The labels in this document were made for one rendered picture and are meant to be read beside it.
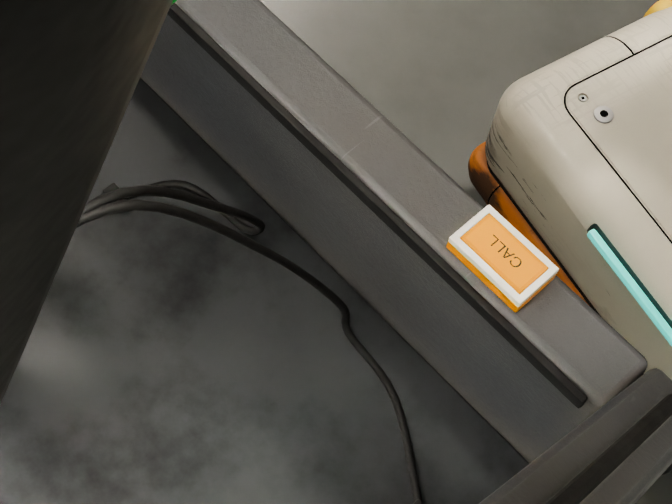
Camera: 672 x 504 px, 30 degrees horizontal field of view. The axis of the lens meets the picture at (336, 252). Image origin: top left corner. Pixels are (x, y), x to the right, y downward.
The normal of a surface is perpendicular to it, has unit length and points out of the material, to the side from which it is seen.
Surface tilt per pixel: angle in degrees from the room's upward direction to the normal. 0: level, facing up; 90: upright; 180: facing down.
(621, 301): 90
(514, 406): 90
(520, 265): 0
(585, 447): 43
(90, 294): 0
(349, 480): 0
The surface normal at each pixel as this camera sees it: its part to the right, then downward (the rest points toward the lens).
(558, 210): -0.85, 0.44
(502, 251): 0.07, -0.45
